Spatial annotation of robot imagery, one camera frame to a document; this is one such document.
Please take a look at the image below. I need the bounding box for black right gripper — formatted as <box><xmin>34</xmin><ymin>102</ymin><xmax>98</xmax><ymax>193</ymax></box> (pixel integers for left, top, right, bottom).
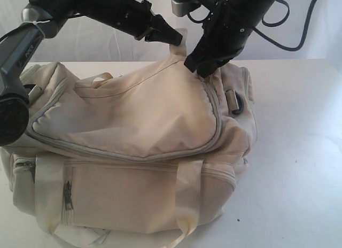
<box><xmin>184</xmin><ymin>7</ymin><xmax>257</xmax><ymax>78</ymax></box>

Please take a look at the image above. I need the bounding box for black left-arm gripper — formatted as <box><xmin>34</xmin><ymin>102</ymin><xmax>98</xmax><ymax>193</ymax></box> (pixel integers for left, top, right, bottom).
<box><xmin>75</xmin><ymin>0</ymin><xmax>183</xmax><ymax>46</ymax></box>

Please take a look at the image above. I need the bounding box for cream canvas duffel bag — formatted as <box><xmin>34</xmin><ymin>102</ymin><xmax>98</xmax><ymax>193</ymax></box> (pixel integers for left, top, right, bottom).
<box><xmin>1</xmin><ymin>44</ymin><xmax>257</xmax><ymax>247</ymax></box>

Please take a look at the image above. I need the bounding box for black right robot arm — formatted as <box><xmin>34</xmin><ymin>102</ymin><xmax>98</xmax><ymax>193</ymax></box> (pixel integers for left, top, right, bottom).
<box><xmin>196</xmin><ymin>0</ymin><xmax>275</xmax><ymax>78</ymax></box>

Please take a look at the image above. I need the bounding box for white backdrop curtain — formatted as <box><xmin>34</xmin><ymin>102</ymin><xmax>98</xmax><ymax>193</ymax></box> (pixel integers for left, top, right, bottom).
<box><xmin>0</xmin><ymin>0</ymin><xmax>342</xmax><ymax>64</ymax></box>

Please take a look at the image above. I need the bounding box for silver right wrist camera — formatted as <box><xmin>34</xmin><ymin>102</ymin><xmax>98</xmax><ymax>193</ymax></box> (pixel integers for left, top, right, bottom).
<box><xmin>171</xmin><ymin>0</ymin><xmax>204</xmax><ymax>17</ymax></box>

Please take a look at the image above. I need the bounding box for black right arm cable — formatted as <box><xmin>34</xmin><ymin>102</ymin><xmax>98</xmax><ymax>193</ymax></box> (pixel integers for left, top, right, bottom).
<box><xmin>186</xmin><ymin>0</ymin><xmax>342</xmax><ymax>51</ymax></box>

